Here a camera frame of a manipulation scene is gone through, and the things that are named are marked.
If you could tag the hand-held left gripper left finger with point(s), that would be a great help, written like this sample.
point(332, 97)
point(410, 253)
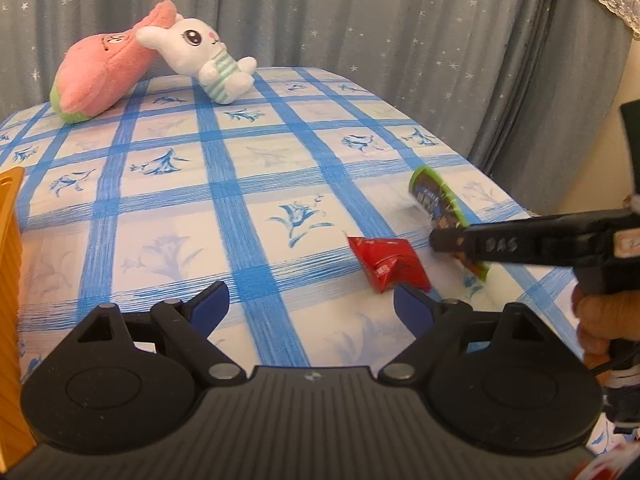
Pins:
point(212, 300)

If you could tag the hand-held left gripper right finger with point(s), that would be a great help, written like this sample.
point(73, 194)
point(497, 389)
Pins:
point(410, 305)

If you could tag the white rabbit plush toy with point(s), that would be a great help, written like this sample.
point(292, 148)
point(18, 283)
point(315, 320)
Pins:
point(200, 45)

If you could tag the plain red snack packet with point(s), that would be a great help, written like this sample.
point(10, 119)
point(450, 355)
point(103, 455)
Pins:
point(390, 260)

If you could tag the long green snack packet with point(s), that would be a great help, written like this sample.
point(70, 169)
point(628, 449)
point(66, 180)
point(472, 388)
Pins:
point(435, 195)

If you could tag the person's right hand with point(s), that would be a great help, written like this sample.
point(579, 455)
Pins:
point(610, 317)

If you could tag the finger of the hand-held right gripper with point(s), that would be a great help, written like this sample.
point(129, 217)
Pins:
point(500, 245)

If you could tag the pink plush toy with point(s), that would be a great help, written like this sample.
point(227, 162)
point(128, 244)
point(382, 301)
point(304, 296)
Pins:
point(95, 75)

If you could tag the red packet with white print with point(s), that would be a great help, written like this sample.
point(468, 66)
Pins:
point(615, 465)

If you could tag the grey star-patterned curtain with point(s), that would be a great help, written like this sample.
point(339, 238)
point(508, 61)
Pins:
point(350, 10)

